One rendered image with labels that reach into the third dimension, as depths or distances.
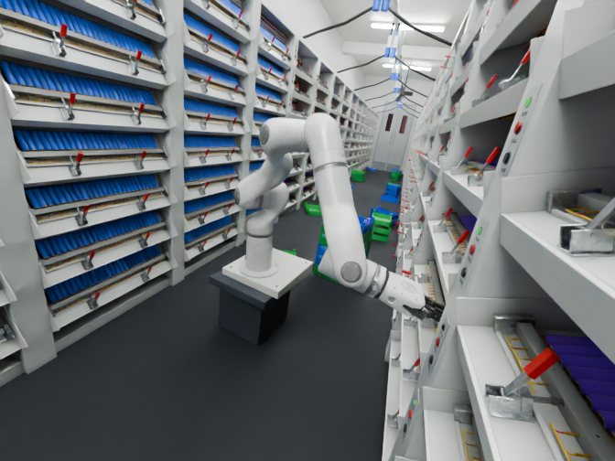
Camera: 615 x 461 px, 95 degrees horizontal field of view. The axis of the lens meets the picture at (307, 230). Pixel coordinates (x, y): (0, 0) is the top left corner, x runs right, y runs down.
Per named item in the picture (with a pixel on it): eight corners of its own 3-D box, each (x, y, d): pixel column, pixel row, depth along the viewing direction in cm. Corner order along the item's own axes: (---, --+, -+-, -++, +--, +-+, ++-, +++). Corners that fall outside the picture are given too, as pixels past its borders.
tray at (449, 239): (449, 316, 56) (447, 251, 53) (427, 231, 111) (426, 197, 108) (577, 322, 49) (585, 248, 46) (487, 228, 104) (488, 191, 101)
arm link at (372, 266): (380, 264, 67) (374, 262, 76) (329, 241, 68) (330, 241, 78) (364, 296, 67) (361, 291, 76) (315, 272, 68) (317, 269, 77)
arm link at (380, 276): (376, 274, 66) (388, 281, 66) (378, 258, 74) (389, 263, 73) (361, 301, 70) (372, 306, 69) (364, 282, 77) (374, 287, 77)
